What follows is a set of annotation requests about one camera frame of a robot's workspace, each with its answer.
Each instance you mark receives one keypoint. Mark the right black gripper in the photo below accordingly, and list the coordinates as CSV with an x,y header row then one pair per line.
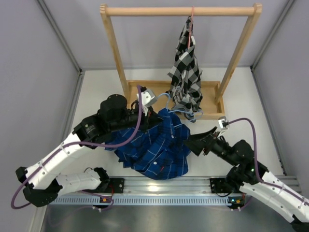
x,y
196,146

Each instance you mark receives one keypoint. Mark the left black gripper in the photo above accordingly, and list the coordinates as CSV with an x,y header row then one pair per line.
x,y
151,119

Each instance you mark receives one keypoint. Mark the light blue hanger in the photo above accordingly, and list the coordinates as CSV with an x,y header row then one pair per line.
x,y
195,115

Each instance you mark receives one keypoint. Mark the blue plaid shirt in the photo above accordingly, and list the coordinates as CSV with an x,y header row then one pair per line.
x,y
158,153

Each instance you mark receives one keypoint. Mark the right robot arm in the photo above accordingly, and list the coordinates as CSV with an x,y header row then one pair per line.
x,y
253,178

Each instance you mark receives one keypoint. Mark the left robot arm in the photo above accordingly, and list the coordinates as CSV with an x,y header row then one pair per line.
x,y
42,182

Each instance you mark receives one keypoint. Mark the black white checkered shirt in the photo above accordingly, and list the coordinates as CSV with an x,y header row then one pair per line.
x,y
185,74

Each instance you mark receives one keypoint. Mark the pink hanger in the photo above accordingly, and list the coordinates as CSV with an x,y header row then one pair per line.
x,y
191,26

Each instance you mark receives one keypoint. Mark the wooden clothes rack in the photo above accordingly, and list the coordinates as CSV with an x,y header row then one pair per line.
x,y
213,106

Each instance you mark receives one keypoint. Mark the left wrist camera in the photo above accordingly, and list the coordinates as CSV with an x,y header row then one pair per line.
x,y
148,98

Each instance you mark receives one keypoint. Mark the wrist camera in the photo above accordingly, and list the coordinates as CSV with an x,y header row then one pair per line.
x,y
148,98
224,126

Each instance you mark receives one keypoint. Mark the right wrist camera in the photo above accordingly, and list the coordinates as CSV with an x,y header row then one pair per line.
x,y
224,126

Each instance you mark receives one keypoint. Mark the aluminium mounting rail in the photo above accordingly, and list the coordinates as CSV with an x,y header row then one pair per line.
x,y
182,186

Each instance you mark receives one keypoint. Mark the grey slotted cable duct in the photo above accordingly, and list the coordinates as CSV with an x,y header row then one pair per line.
x,y
213,200

